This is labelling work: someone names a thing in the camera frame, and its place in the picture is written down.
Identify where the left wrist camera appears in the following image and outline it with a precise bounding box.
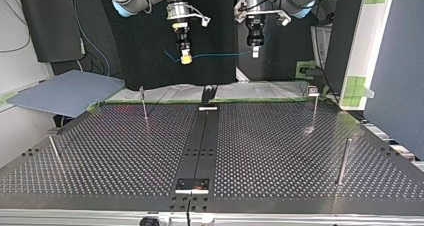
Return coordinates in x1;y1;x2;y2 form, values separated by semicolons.
233;0;293;28

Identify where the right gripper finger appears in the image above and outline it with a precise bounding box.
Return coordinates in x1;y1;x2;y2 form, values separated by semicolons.
180;49;194;66

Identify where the black panel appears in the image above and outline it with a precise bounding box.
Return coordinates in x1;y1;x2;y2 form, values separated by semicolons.
17;0;331;91

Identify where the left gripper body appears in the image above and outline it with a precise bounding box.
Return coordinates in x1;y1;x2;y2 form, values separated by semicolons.
245;15;267;48

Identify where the grey board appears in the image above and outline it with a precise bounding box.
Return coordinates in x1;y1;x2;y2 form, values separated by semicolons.
6;69;126;119

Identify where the connector holder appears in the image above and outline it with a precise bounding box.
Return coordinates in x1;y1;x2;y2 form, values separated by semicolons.
200;84;220;106

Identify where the blue cable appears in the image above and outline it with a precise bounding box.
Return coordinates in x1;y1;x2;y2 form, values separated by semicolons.
162;34;272;65

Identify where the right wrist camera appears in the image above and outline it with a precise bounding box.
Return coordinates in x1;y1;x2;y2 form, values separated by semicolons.
188;5;212;28

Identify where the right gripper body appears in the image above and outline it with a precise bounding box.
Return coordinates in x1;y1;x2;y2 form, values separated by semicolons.
171;20;193;52

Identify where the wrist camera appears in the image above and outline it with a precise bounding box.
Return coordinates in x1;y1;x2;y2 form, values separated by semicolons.
233;0;293;28
188;5;212;28

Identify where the metal post with orange clip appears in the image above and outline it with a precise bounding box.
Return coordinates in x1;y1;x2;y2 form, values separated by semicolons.
139;85;150;126

